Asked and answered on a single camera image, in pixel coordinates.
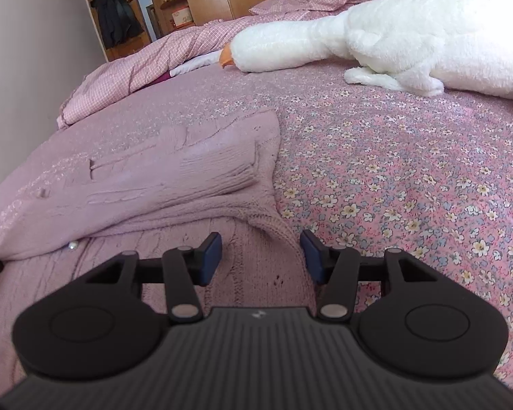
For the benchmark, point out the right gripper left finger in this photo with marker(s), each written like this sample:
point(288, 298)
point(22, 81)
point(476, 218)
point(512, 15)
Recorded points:
point(185, 268)

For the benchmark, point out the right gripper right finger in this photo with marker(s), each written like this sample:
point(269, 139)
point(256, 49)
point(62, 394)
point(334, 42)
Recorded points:
point(336, 270)

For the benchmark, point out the pink knitted cardigan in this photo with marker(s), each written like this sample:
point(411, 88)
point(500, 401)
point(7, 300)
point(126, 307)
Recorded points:
point(170, 190)

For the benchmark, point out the pink floral bed sheet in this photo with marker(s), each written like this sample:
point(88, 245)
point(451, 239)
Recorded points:
point(358, 166)

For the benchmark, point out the white pillow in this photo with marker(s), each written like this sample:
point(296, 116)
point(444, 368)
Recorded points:
point(196, 63)

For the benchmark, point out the pink checkered duvet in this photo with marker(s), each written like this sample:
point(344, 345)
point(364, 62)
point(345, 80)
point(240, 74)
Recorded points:
point(115, 80)

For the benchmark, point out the black hanging jacket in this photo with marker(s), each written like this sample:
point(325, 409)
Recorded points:
point(117, 21)

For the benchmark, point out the white plush goose toy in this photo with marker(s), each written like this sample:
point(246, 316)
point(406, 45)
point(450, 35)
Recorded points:
point(420, 47)

